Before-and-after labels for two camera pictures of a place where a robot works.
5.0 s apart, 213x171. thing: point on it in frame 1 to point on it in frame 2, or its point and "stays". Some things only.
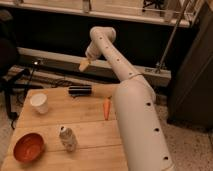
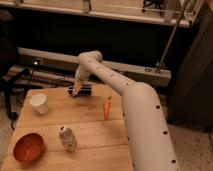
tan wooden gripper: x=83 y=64 to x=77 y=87
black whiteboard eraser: x=79 y=90 stays
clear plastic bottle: x=68 y=138 stays
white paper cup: x=39 y=103 stays
